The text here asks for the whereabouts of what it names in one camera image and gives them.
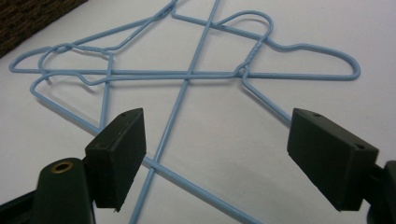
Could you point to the brown wicker basket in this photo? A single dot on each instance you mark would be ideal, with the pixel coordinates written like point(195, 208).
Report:
point(25, 18)

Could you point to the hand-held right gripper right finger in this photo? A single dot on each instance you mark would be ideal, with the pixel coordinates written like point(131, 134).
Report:
point(330, 158)

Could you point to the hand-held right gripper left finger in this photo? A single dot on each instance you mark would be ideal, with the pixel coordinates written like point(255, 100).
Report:
point(118, 155)

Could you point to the white table sheet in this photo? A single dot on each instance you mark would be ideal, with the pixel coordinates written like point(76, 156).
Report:
point(236, 140)

